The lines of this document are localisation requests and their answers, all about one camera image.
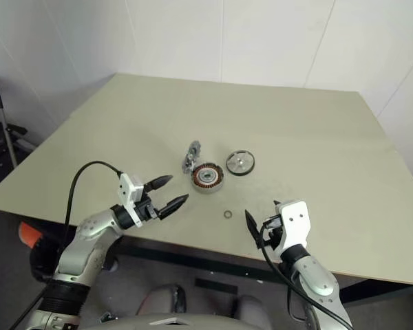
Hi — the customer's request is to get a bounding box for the black waste bin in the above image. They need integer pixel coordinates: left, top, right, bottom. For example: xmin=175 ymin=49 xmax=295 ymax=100
xmin=29 ymin=235 xmax=61 ymax=281

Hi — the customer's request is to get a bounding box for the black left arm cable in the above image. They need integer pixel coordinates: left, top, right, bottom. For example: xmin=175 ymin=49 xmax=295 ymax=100
xmin=12 ymin=160 xmax=123 ymax=330

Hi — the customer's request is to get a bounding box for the black table frame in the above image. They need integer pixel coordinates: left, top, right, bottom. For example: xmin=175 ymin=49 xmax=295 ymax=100
xmin=20 ymin=206 xmax=413 ymax=305

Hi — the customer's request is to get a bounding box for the silver pole with black handle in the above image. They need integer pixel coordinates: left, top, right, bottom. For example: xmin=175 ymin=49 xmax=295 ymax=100
xmin=0 ymin=73 xmax=20 ymax=168

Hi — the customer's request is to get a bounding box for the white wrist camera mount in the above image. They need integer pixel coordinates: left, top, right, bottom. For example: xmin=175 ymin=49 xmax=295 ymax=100
xmin=264 ymin=200 xmax=313 ymax=259
xmin=118 ymin=173 xmax=146 ymax=228

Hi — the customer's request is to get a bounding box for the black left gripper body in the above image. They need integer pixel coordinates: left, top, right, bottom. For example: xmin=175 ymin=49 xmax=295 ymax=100
xmin=135 ymin=184 xmax=161 ymax=224

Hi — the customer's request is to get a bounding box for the black folded equipment frame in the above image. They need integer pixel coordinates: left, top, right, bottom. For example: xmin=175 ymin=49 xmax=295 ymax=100
xmin=0 ymin=113 xmax=37 ymax=186

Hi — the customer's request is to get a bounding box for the orange object on floor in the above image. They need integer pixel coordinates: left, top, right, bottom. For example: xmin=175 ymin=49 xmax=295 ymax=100
xmin=19 ymin=221 xmax=44 ymax=248

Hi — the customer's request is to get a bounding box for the grey robot torso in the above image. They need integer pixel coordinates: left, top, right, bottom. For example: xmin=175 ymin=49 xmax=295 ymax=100
xmin=30 ymin=311 xmax=273 ymax=330

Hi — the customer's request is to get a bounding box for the silver metal gear carrier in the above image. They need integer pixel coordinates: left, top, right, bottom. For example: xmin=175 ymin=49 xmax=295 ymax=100
xmin=181 ymin=140 xmax=203 ymax=173

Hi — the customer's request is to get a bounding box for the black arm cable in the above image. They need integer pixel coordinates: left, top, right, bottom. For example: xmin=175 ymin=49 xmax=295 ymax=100
xmin=12 ymin=160 xmax=123 ymax=330
xmin=260 ymin=221 xmax=354 ymax=330

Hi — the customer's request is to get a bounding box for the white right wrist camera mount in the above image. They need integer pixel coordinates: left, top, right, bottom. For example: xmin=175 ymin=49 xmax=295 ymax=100
xmin=264 ymin=200 xmax=313 ymax=259

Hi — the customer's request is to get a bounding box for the black strip on floor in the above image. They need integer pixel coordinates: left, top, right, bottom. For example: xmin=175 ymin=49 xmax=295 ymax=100
xmin=195 ymin=277 xmax=239 ymax=294

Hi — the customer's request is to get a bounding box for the grey rounded robot leg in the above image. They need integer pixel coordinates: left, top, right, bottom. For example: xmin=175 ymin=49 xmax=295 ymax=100
xmin=139 ymin=283 xmax=187 ymax=316
xmin=233 ymin=295 xmax=273 ymax=324

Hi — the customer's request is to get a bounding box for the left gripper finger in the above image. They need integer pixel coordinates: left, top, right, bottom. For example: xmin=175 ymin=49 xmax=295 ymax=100
xmin=145 ymin=174 xmax=174 ymax=192
xmin=157 ymin=193 xmax=190 ymax=220

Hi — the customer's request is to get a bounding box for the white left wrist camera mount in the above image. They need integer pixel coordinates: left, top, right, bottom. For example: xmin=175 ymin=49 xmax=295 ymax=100
xmin=118 ymin=173 xmax=146 ymax=228

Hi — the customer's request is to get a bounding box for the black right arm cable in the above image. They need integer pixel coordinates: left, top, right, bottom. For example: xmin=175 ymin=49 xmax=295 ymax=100
xmin=260 ymin=221 xmax=354 ymax=330

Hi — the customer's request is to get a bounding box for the motor stator with copper windings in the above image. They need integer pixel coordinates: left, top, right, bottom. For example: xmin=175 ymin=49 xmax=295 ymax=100
xmin=192 ymin=162 xmax=225 ymax=194

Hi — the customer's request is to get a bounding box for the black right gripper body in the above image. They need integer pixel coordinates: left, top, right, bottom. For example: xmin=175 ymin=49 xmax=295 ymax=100
xmin=260 ymin=219 xmax=284 ymax=250

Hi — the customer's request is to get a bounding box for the small shiny metal object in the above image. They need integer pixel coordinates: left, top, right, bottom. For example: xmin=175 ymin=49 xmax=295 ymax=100
xmin=225 ymin=149 xmax=256 ymax=177

